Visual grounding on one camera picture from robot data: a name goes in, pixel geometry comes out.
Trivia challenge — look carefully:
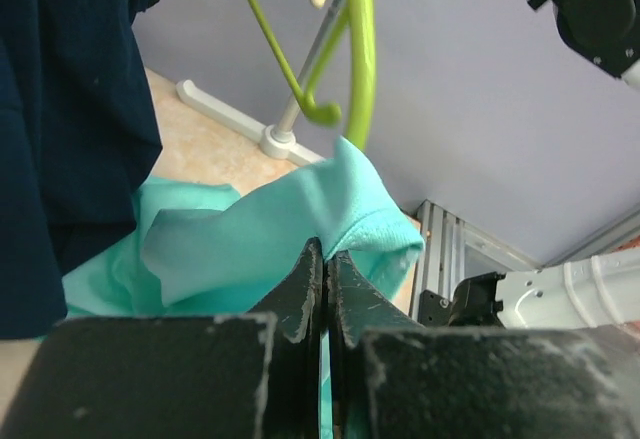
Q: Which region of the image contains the metal clothes rack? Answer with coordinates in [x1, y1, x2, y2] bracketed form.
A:
[175, 0, 349, 168]

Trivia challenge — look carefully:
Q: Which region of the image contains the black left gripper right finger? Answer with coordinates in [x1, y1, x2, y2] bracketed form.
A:
[325, 252, 639, 438]

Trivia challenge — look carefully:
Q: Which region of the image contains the dark navy t-shirt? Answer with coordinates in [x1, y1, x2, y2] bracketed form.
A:
[1, 0, 162, 340]

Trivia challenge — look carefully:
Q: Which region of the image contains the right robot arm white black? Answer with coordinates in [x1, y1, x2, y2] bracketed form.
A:
[413, 0, 639, 264]

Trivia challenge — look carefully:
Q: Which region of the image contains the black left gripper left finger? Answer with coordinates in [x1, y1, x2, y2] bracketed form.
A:
[1, 239, 324, 438]

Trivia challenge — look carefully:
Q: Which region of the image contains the teal t-shirt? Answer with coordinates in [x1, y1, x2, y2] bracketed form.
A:
[37, 136, 426, 439]

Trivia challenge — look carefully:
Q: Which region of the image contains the green hanger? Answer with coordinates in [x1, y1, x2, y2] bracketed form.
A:
[247, 0, 376, 150]

